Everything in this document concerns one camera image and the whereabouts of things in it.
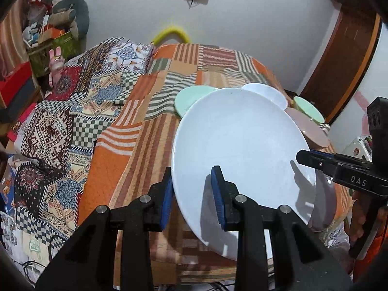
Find white printed cloth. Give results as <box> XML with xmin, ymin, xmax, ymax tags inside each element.
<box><xmin>321</xmin><ymin>218</ymin><xmax>353</xmax><ymax>269</ymax></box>

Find pink bunny toy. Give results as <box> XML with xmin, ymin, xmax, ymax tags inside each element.
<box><xmin>47</xmin><ymin>48</ymin><xmax>66</xmax><ymax>87</ymax></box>

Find patchwork patterned blanket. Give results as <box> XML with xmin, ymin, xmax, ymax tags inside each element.
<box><xmin>0</xmin><ymin>36</ymin><xmax>158</xmax><ymax>269</ymax></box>

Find orange striped blanket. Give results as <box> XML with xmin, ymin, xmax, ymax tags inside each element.
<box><xmin>77</xmin><ymin>43</ymin><xmax>354</xmax><ymax>290</ymax></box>

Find person's right hand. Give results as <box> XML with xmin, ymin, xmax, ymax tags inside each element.
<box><xmin>348</xmin><ymin>189</ymin><xmax>375</xmax><ymax>248</ymax></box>

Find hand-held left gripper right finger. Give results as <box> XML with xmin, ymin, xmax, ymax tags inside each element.
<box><xmin>211</xmin><ymin>165</ymin><xmax>354</xmax><ymax>291</ymax></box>

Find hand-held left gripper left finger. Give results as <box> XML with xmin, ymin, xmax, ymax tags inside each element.
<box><xmin>35</xmin><ymin>167</ymin><xmax>175</xmax><ymax>291</ymax></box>

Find small white dish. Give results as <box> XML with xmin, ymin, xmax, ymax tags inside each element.
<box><xmin>307</xmin><ymin>173</ymin><xmax>336</xmax><ymax>231</ymax></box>

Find white bowl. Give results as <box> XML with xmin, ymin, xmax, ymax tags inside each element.
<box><xmin>242</xmin><ymin>83</ymin><xmax>288</xmax><ymax>110</ymax></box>

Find white plastic object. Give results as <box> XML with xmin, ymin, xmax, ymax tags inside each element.
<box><xmin>342</xmin><ymin>136</ymin><xmax>374</xmax><ymax>162</ymax></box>

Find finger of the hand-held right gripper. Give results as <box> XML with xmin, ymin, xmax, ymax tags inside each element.
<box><xmin>310</xmin><ymin>149</ymin><xmax>374</xmax><ymax>167</ymax></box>
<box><xmin>296</xmin><ymin>149</ymin><xmax>338</xmax><ymax>177</ymax></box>

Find yellow foam tube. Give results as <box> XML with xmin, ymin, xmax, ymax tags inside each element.
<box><xmin>152</xmin><ymin>27</ymin><xmax>192</xmax><ymax>45</ymax></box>

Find red box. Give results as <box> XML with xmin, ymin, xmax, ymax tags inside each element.
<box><xmin>0</xmin><ymin>62</ymin><xmax>32</xmax><ymax>109</ymax></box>

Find brown wooden door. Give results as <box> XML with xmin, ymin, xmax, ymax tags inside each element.
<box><xmin>299</xmin><ymin>0</ymin><xmax>383</xmax><ymax>125</ymax></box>

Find pink plate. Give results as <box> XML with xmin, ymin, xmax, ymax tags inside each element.
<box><xmin>285</xmin><ymin>107</ymin><xmax>331</xmax><ymax>150</ymax></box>

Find green cardboard box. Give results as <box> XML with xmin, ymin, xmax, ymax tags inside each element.
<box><xmin>27</xmin><ymin>32</ymin><xmax>81</xmax><ymax>78</ymax></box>

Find green plate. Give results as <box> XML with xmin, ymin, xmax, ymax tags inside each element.
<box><xmin>175</xmin><ymin>85</ymin><xmax>219</xmax><ymax>119</ymax></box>

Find grey plush toy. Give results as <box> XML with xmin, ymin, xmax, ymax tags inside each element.
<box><xmin>48</xmin><ymin>0</ymin><xmax>90</xmax><ymax>40</ymax></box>

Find large white plate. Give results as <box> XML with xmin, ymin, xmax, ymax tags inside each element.
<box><xmin>171</xmin><ymin>87</ymin><xmax>317</xmax><ymax>261</ymax></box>

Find striped curtain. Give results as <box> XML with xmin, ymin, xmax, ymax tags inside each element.
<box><xmin>0</xmin><ymin>0</ymin><xmax>31</xmax><ymax>76</ymax></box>

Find green bowl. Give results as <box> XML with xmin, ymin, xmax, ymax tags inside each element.
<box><xmin>292</xmin><ymin>96</ymin><xmax>325</xmax><ymax>125</ymax></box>

